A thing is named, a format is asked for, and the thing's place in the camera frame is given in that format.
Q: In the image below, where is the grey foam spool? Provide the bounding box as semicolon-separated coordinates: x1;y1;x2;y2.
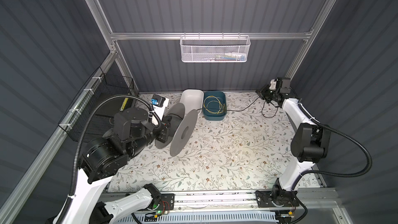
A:
155;103;198;157

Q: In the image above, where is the black cable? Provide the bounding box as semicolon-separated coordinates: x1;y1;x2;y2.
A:
195;96;280;119

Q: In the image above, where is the white plastic bin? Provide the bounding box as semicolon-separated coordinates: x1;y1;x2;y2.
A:
180;89;204;115

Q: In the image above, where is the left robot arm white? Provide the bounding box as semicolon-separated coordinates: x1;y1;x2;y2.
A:
46;94;182;224

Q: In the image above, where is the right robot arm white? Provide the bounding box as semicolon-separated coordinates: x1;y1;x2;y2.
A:
256;77;373;207

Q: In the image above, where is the yellow strip in basket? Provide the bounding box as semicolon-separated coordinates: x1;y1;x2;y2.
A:
120;97;129;112

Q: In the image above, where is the black pad in basket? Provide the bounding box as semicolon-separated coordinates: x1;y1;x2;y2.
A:
94;93;124;118

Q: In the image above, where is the teal plastic bin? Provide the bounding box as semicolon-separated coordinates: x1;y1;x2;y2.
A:
203;91;227;121

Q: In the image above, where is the yellow cable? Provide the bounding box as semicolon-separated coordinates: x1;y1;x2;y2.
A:
203;95;226;115

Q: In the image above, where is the black wire basket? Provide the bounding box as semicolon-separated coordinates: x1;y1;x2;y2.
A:
58;67;139;144

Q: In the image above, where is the white wire mesh basket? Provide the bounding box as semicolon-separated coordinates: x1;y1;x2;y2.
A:
179;34;251;63

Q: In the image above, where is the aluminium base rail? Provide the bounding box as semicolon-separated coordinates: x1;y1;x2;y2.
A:
83;188;336;224

